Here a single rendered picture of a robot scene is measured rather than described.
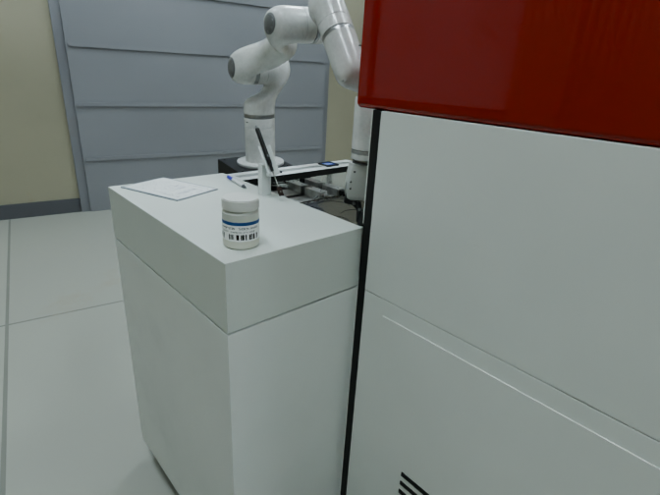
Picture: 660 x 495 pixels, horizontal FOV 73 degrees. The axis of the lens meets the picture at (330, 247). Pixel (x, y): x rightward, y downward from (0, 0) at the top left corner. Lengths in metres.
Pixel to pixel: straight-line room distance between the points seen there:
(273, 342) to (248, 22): 4.01
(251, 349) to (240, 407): 0.13
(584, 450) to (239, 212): 0.71
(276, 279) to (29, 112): 3.66
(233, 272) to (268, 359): 0.24
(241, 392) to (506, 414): 0.51
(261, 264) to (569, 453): 0.62
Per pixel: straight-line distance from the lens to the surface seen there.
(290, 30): 1.42
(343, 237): 0.97
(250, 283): 0.85
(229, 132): 4.65
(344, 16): 1.28
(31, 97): 4.36
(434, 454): 1.10
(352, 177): 1.16
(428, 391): 1.02
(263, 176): 1.20
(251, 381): 0.97
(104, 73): 4.34
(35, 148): 4.41
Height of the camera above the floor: 1.29
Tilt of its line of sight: 22 degrees down
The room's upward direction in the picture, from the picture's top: 3 degrees clockwise
